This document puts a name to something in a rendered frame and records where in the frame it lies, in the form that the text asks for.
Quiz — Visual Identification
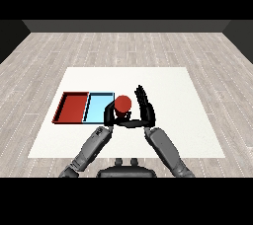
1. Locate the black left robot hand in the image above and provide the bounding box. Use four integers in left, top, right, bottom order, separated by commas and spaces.
103, 100, 132, 127

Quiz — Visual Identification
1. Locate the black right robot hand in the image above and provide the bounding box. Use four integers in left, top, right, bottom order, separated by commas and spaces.
119, 84, 156, 129

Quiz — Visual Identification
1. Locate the red can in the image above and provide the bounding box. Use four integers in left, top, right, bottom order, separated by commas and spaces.
114, 95, 132, 118

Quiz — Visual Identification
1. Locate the light blue shallow open box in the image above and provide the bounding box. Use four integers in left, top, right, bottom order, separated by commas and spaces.
82, 92, 116, 124

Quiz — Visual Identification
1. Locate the red shallow open box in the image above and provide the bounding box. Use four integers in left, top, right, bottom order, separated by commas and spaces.
51, 91, 90, 125

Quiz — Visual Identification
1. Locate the dark grey robot body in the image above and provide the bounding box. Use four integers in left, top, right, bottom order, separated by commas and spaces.
96, 158, 157, 179

